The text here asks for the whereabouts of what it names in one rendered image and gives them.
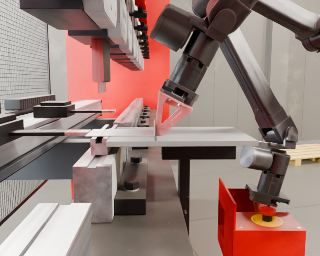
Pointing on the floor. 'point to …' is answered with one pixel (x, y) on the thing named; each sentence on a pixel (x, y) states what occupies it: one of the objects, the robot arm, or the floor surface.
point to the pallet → (309, 153)
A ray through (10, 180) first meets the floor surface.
